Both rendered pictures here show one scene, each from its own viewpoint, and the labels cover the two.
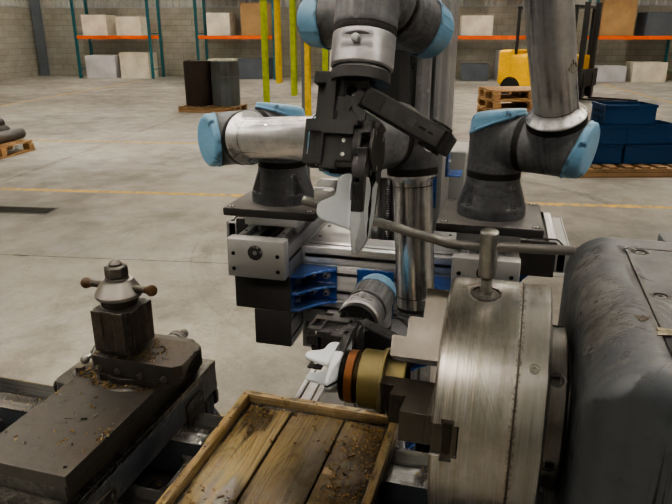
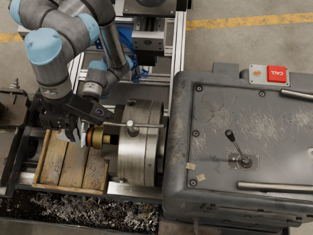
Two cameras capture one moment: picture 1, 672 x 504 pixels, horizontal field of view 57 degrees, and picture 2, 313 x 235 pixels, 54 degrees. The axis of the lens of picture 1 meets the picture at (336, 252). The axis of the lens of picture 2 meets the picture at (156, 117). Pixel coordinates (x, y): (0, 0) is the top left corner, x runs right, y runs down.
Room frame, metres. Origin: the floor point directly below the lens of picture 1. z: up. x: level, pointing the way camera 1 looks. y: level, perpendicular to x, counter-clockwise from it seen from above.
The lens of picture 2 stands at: (0.36, -0.23, 2.16)
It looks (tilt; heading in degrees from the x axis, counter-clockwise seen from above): 67 degrees down; 354
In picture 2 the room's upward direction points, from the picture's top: 4 degrees counter-clockwise
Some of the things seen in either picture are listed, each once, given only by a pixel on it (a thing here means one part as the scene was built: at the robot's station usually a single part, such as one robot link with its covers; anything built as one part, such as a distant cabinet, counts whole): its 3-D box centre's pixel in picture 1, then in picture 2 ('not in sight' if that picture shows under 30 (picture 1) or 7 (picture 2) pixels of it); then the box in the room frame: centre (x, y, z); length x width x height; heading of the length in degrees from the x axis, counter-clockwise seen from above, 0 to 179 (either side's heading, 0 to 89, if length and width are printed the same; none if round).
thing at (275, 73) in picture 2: not in sight; (276, 74); (0.83, -0.69, 1.26); 0.06 x 0.06 x 0.02; 74
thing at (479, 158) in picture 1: (499, 139); not in sight; (1.36, -0.36, 1.33); 0.13 x 0.12 x 0.14; 50
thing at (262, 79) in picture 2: not in sight; (267, 79); (0.84, -0.67, 1.23); 0.13 x 0.08 x 0.05; 74
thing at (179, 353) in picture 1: (140, 361); (4, 116); (0.98, 0.35, 0.99); 0.20 x 0.10 x 0.05; 74
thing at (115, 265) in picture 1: (115, 269); not in sight; (0.99, 0.37, 1.17); 0.04 x 0.04 x 0.03
